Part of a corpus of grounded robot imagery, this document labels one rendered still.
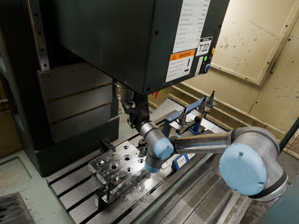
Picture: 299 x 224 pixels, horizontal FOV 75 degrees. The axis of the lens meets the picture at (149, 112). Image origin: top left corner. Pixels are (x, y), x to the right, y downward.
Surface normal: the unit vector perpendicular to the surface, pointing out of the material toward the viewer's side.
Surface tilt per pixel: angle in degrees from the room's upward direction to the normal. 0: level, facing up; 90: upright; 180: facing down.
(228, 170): 86
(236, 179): 86
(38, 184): 0
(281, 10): 90
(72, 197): 0
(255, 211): 0
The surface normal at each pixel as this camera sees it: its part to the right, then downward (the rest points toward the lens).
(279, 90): -0.69, 0.31
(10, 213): 0.40, -0.88
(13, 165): 0.13, -0.82
